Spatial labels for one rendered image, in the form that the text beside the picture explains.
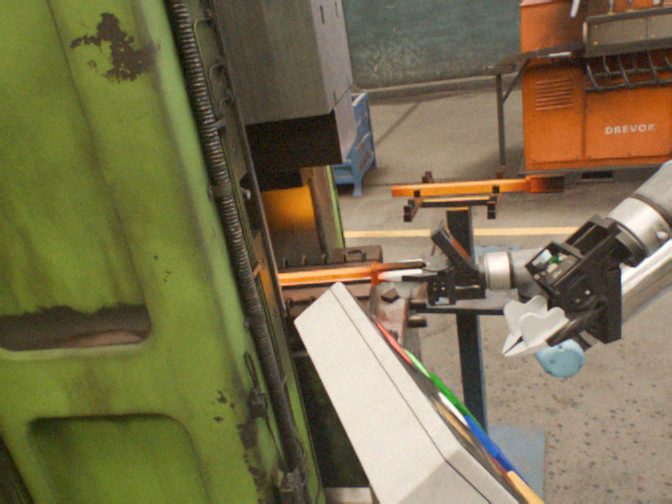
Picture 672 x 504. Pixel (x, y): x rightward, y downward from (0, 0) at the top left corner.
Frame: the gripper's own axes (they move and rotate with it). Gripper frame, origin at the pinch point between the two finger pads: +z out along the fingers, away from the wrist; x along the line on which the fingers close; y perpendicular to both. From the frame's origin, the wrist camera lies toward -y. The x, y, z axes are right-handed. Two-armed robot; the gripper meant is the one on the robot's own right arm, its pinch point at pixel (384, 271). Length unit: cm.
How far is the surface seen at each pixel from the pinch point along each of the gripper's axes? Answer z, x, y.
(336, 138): 2.9, -12.5, -31.4
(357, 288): 5.3, -4.7, 1.1
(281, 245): 28.1, 22.6, 1.4
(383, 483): -8, -74, -17
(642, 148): -142, 322, 79
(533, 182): -35, 45, 0
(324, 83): 2.4, -17.2, -41.0
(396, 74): 54, 772, 67
